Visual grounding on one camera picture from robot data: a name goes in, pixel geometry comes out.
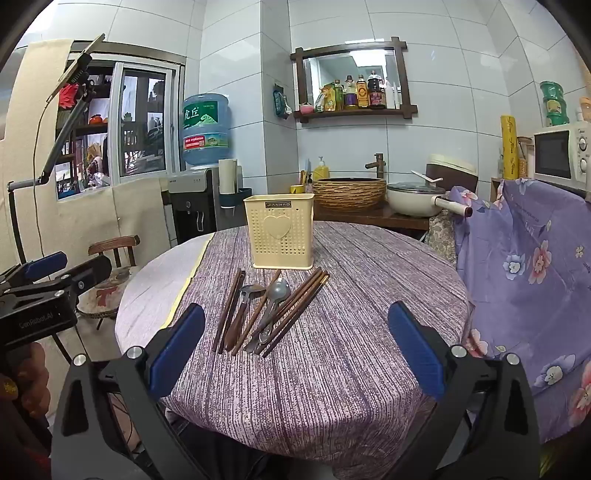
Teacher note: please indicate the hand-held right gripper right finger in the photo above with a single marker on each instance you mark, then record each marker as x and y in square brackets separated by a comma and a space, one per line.
[415, 350]

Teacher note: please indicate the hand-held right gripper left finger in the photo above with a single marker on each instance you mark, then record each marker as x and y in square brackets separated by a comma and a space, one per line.
[178, 350]

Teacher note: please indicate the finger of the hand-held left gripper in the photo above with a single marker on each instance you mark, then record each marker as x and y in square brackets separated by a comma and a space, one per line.
[90, 272]
[46, 265]

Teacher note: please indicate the brown wooden chopstick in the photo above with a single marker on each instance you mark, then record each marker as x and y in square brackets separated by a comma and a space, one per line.
[296, 302]
[232, 314]
[226, 314]
[256, 314]
[308, 303]
[302, 302]

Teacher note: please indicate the oval metal spoon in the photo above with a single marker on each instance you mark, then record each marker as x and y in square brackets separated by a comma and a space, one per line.
[278, 291]

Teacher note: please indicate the cream perforated utensil holder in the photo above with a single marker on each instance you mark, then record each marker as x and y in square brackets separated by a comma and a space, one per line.
[279, 230]

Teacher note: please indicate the person's left forearm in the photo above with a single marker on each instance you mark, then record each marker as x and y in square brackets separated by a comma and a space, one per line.
[23, 438]

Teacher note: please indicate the person's left hand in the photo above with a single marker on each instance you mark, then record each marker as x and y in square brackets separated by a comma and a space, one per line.
[37, 383]

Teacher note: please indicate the patterned stool cushion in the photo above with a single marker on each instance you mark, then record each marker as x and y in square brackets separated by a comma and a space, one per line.
[104, 295]

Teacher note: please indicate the wooden chair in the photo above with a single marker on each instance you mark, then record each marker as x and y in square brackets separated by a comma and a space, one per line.
[113, 243]

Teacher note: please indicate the pale lilac table cover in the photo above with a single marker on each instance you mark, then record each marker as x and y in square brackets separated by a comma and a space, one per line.
[152, 295]

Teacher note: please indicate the beige fabric panel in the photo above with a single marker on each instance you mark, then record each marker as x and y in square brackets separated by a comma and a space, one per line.
[23, 161]

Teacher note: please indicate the beige patterned cloth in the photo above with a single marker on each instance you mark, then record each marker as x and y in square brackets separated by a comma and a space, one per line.
[441, 237]

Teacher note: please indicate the water dispenser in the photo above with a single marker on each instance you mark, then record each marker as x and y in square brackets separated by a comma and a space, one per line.
[189, 207]

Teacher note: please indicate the purple floral cloth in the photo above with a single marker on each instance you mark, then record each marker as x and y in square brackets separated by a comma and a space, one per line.
[521, 277]

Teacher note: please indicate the wooden counter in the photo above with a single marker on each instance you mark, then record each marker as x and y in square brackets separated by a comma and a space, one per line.
[369, 218]

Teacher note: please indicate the cream lidded pot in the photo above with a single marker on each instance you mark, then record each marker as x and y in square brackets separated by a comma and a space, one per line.
[411, 201]

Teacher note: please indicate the sliding window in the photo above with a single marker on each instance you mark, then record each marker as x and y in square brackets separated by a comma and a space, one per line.
[143, 120]

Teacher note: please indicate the blue-grey roll holder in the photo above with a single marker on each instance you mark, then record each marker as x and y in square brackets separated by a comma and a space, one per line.
[235, 198]

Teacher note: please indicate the wicker-sided wash basin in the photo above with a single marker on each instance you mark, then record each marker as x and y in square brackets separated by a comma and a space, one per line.
[348, 196]

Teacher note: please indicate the paper towel roll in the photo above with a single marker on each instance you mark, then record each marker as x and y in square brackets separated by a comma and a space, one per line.
[228, 175]

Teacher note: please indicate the red flower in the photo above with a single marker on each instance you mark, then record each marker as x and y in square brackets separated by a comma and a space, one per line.
[69, 94]

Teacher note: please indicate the white ladle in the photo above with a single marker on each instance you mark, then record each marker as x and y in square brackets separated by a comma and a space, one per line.
[422, 177]

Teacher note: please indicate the blue water jug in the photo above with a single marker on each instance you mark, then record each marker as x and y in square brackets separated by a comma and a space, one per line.
[205, 129]

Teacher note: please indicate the rice cooker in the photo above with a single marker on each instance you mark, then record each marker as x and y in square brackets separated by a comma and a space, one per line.
[455, 168]

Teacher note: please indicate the bronze faucet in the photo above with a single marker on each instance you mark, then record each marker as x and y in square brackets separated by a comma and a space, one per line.
[378, 166]

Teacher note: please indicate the yellow cup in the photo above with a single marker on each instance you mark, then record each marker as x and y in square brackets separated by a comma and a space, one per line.
[297, 189]

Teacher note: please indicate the yellow soap bottle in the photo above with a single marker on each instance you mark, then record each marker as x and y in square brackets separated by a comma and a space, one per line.
[321, 171]

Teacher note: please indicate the mounted smartphone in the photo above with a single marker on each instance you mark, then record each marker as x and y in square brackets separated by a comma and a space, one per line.
[76, 64]

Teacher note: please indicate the yellow roll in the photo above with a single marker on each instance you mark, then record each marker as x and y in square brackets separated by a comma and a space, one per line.
[509, 147]

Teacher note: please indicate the white microwave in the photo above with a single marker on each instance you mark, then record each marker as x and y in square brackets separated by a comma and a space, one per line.
[554, 154]

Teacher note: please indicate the green hanging pouch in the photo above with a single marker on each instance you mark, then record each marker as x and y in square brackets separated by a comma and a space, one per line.
[280, 104]

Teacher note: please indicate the white bottle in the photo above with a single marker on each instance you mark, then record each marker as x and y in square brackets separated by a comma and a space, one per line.
[392, 97]

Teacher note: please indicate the dark soy sauce bottle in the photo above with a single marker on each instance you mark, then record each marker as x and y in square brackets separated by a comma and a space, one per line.
[377, 92]

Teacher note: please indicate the amber sauce bottle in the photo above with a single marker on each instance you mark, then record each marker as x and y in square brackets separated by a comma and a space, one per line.
[362, 94]

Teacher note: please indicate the pink bowl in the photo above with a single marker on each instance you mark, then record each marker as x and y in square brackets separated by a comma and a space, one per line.
[305, 109]

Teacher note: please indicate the green stacked cups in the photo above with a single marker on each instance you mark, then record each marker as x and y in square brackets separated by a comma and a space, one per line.
[553, 104]

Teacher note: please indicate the wooden-framed mirror shelf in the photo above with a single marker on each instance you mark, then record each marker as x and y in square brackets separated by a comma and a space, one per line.
[300, 83]

